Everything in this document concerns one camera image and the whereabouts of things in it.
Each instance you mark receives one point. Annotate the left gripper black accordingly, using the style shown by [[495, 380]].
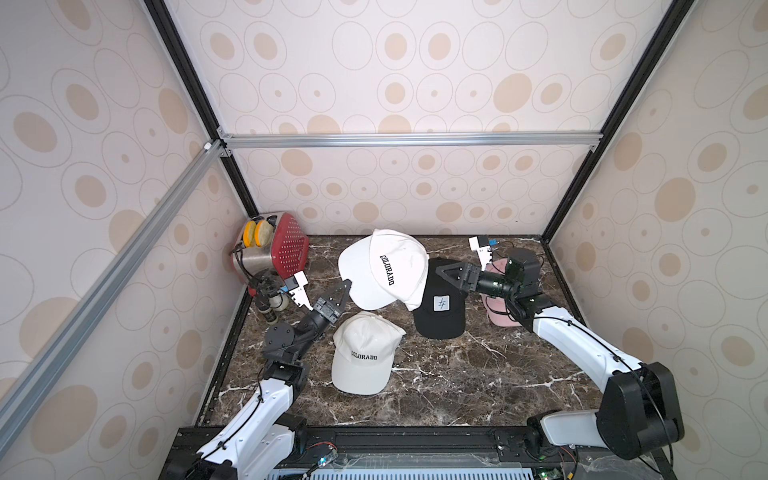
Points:
[[323, 313]]

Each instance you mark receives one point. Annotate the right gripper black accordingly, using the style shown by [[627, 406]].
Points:
[[470, 276]]

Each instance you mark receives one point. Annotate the black cap with white label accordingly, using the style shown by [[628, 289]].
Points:
[[442, 313]]

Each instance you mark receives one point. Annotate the pink LA cap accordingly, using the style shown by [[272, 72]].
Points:
[[495, 307]]

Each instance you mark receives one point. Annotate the white cap back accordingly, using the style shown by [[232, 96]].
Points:
[[385, 267]]

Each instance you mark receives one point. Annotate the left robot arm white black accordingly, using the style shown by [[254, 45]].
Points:
[[262, 433]]

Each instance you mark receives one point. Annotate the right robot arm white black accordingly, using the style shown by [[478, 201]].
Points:
[[639, 411]]

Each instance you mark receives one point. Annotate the clear bottle black cap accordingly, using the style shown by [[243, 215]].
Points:
[[269, 284]]

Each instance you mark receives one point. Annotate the small dark bottle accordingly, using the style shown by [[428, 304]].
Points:
[[265, 310]]

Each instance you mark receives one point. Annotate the metal rack container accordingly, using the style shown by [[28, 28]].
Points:
[[247, 262]]

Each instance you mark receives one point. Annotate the yellow sponge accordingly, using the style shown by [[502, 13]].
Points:
[[257, 233]]

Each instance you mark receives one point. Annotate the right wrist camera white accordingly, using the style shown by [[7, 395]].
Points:
[[483, 247]]

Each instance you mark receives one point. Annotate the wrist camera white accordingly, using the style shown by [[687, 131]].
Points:
[[295, 288], [483, 247]]

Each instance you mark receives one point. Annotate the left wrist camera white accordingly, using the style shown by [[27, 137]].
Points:
[[295, 288]]

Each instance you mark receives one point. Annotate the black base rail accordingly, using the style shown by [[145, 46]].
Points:
[[398, 452]]

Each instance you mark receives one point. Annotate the horizontal aluminium rail back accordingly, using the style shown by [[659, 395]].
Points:
[[231, 142]]

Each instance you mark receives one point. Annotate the aluminium rail left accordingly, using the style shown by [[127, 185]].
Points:
[[32, 388]]

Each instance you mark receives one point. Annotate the black frame post left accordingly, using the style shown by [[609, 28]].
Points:
[[174, 45]]

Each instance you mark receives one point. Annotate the black frame post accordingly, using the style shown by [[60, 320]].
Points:
[[174, 45], [660, 41]]

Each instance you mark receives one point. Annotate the black frame post right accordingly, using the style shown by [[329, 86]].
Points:
[[660, 41]]

